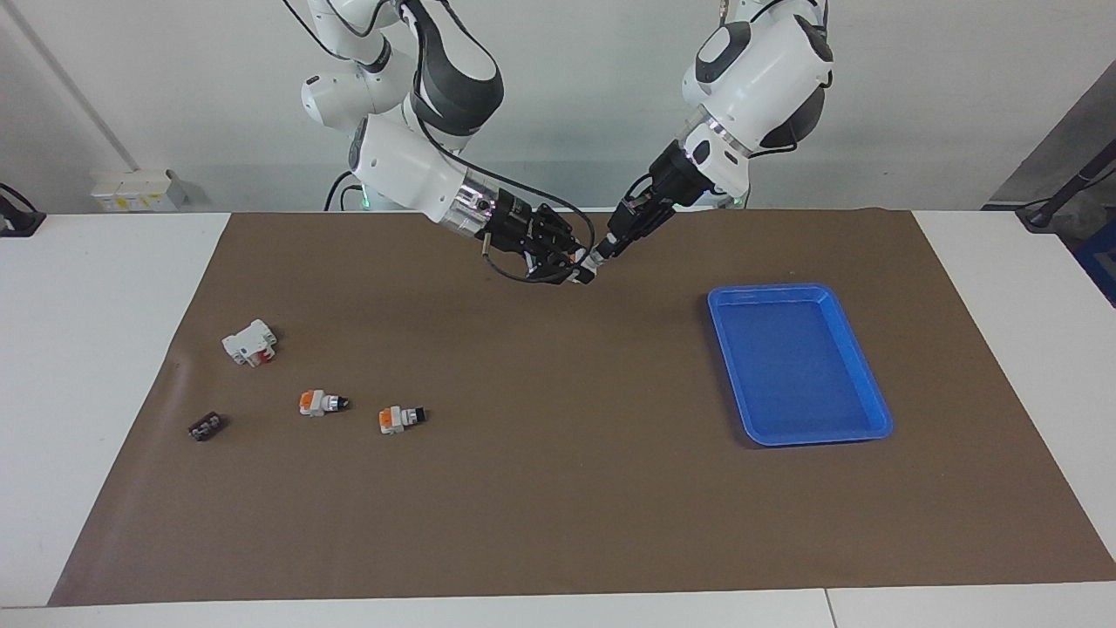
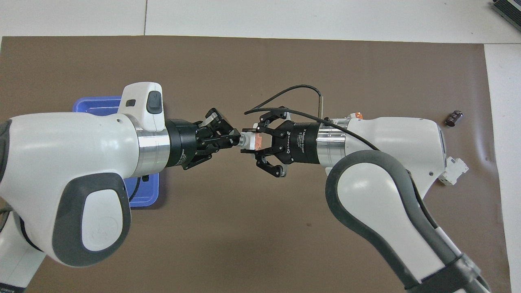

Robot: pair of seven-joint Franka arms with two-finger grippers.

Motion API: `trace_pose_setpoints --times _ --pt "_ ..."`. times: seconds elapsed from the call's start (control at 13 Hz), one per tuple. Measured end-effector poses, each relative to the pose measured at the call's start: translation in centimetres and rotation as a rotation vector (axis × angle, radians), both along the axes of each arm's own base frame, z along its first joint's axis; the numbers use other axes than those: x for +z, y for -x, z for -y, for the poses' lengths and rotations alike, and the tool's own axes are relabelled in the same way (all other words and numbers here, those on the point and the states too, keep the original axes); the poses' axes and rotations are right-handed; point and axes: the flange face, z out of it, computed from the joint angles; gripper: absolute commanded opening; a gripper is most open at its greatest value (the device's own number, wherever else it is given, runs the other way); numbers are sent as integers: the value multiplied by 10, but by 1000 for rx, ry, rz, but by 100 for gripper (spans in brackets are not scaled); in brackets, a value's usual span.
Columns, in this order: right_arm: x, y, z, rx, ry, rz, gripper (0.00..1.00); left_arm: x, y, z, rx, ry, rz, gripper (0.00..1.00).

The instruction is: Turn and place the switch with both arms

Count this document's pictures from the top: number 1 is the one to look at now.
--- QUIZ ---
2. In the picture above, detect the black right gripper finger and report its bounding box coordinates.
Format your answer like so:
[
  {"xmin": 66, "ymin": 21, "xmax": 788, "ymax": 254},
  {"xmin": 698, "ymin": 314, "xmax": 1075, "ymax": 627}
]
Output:
[
  {"xmin": 523, "ymin": 249, "xmax": 595, "ymax": 284},
  {"xmin": 536, "ymin": 205, "xmax": 595, "ymax": 273}
]

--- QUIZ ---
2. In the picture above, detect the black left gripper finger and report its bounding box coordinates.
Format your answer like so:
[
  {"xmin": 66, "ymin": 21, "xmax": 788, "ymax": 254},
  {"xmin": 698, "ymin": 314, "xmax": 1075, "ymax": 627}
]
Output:
[
  {"xmin": 609, "ymin": 205, "xmax": 674, "ymax": 258},
  {"xmin": 597, "ymin": 185, "xmax": 663, "ymax": 258}
]

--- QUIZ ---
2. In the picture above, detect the blue plastic tray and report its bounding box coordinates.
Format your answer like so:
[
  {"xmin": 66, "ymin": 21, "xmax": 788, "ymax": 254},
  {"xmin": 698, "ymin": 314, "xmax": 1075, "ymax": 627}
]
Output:
[{"xmin": 707, "ymin": 283, "xmax": 895, "ymax": 447}]

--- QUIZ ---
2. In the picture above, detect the brown table mat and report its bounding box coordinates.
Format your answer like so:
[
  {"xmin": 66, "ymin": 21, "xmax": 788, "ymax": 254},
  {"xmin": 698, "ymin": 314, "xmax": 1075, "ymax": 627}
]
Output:
[{"xmin": 48, "ymin": 208, "xmax": 1116, "ymax": 607}]

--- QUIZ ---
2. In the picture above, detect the white circuit breaker red lever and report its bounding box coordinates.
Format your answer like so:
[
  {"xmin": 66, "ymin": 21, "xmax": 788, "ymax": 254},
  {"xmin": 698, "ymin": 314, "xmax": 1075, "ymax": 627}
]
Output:
[{"xmin": 221, "ymin": 319, "xmax": 279, "ymax": 368}]

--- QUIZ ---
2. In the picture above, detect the black stand pole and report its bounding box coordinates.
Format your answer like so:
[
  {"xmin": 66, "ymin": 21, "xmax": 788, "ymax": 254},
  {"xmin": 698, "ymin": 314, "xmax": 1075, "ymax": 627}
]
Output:
[{"xmin": 1016, "ymin": 140, "xmax": 1116, "ymax": 232}]

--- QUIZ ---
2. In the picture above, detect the blue crate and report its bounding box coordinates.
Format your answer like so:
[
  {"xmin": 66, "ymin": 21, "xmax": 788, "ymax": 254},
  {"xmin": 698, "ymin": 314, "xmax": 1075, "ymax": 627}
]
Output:
[{"xmin": 1074, "ymin": 218, "xmax": 1116, "ymax": 306}]

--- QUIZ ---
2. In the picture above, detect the black clamp device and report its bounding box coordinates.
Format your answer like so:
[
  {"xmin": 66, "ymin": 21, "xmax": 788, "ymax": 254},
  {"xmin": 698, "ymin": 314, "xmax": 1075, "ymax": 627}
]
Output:
[{"xmin": 0, "ymin": 183, "xmax": 46, "ymax": 238}]

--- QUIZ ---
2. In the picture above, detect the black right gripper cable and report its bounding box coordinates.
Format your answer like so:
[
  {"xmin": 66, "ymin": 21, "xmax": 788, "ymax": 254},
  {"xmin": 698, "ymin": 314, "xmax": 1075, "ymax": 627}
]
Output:
[{"xmin": 410, "ymin": 87, "xmax": 599, "ymax": 285}]

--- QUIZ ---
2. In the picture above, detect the black right base cable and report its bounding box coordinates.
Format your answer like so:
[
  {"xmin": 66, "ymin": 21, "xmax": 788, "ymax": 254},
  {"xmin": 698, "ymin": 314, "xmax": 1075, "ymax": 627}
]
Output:
[{"xmin": 324, "ymin": 170, "xmax": 360, "ymax": 212}]

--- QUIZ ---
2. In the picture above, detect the white wall power box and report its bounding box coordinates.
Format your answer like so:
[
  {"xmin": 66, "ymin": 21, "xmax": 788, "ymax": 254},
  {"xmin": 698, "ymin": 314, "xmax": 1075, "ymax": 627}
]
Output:
[{"xmin": 92, "ymin": 170, "xmax": 188, "ymax": 213}]

